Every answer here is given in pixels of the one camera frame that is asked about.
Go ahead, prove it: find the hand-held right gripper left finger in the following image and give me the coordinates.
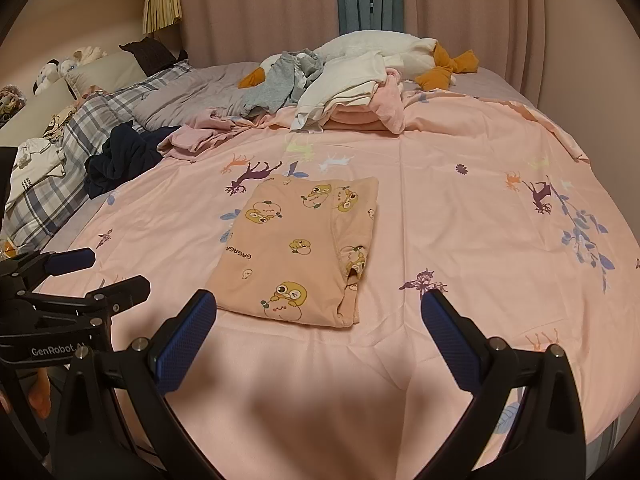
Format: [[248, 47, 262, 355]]
[[52, 288, 218, 480]]

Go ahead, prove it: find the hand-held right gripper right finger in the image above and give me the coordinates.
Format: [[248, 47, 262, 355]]
[[420, 288, 587, 480]]

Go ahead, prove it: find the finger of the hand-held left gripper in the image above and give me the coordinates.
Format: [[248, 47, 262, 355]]
[[20, 274, 152, 328], [0, 247, 97, 293]]

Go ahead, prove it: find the peach cartoon print shirt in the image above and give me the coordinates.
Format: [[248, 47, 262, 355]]
[[206, 175, 379, 330]]

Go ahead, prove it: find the person's left hand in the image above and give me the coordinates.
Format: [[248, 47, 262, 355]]
[[25, 367, 53, 420]]

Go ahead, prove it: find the white printed garment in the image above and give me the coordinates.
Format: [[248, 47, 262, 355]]
[[7, 137, 66, 201]]

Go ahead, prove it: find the navy garment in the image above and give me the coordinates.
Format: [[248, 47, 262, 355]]
[[85, 121, 183, 198]]

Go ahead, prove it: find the pink printed blanket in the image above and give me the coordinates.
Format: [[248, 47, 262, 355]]
[[35, 87, 623, 480]]

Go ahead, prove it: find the plaid quilt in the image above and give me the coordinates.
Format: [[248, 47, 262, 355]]
[[0, 59, 193, 256]]

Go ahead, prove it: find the cartoon print pillow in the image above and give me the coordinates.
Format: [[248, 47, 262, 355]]
[[42, 107, 76, 139]]

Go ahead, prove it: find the beige headboard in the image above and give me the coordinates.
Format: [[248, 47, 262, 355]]
[[0, 77, 81, 146]]

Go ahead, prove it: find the brown fluffy plush toy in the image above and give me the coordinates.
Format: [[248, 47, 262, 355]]
[[0, 85, 26, 128]]

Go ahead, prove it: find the crumpled pink garment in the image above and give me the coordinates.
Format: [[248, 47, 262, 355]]
[[157, 107, 281, 161]]

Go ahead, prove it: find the white and black plush toy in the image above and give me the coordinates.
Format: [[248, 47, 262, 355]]
[[34, 60, 63, 96]]

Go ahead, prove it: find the beige pillow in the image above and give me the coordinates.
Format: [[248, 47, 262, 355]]
[[65, 50, 151, 98]]

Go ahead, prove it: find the cream plush toy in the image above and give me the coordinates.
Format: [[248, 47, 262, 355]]
[[57, 46, 108, 73]]

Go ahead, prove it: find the brown cushion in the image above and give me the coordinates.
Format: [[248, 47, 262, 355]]
[[119, 36, 188, 75]]

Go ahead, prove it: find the folded pink garment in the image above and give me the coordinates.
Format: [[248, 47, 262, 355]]
[[327, 72, 406, 135]]

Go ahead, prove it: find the yellow frilled curtain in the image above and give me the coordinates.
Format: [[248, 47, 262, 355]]
[[142, 0, 183, 36]]

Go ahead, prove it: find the light grey garment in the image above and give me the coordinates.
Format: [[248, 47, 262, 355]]
[[287, 50, 326, 103]]

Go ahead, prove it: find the white goose plush toy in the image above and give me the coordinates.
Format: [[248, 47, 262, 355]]
[[237, 30, 481, 92]]

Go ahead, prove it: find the pink curtain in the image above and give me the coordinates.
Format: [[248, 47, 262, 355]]
[[165, 0, 640, 126]]

